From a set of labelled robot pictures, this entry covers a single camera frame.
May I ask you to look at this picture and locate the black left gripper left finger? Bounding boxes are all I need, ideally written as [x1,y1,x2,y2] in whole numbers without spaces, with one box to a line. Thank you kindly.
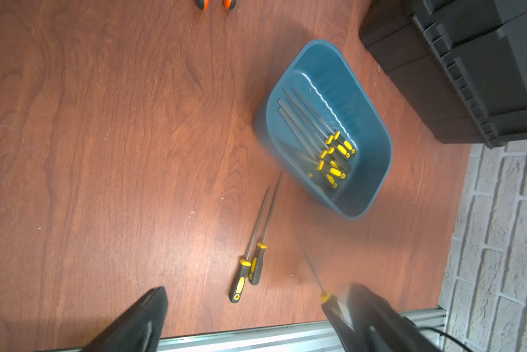
[82,286,168,351]

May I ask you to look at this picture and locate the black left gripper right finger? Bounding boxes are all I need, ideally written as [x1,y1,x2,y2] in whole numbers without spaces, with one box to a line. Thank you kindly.
[348,284,439,351]

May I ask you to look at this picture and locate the file three yellow black handle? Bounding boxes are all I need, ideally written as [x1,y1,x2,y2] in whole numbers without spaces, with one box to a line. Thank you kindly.
[296,236,356,351]

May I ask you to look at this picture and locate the file one yellow black handle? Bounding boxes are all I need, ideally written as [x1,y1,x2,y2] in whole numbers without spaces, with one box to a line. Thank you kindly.
[229,187,270,304]

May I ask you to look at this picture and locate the file two yellow black handle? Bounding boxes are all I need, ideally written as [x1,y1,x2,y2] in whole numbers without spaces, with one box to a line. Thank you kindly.
[249,173,282,285]

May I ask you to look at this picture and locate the file eight yellow black handle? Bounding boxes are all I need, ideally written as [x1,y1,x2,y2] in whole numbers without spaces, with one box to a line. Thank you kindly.
[278,99,350,179]

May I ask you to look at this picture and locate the file six yellow black handle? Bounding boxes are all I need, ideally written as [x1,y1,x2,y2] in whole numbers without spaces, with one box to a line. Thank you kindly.
[281,142,344,189]

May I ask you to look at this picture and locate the teal plastic storage box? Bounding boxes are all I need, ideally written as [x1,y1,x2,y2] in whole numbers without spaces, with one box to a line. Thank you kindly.
[255,40,393,220]

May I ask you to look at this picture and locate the file seven yellow black handle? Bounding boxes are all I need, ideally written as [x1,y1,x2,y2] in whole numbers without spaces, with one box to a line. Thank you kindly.
[278,106,346,188]

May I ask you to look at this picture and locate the file nine yellow black handle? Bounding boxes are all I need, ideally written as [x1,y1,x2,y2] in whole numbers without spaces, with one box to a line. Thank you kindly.
[284,89,351,160]

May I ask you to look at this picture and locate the file ten yellow black handle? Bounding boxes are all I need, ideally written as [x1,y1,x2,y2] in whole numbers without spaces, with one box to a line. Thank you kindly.
[291,88,357,158]

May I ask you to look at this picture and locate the black plastic toolbox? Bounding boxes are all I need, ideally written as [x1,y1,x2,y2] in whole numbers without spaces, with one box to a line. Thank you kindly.
[360,1,527,148]

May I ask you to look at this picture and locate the aluminium front rail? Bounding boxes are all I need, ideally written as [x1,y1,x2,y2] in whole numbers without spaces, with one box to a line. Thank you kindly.
[34,307,449,352]

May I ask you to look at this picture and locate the orange handled pliers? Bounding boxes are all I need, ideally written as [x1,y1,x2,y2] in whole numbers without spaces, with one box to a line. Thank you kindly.
[196,0,238,12]

